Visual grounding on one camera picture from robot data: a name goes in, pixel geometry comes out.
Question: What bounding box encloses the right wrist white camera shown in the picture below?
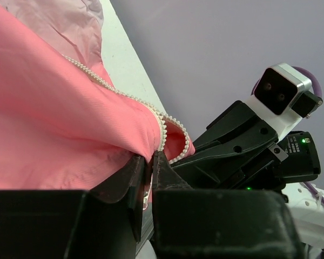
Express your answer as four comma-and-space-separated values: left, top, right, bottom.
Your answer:
244, 63, 323, 141

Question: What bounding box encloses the pink hooded jacket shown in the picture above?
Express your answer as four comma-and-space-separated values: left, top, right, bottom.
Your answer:
0, 0, 197, 211

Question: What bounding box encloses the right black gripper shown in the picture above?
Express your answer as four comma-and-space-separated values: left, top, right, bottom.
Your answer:
171, 101, 286, 190

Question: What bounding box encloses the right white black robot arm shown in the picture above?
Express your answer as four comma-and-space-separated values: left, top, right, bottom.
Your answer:
172, 101, 324, 258

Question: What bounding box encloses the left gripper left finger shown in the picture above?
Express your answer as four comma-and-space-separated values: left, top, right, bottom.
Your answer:
0, 155, 145, 258

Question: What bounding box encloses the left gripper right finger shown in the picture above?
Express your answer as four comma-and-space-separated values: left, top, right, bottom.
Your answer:
152, 151, 305, 258

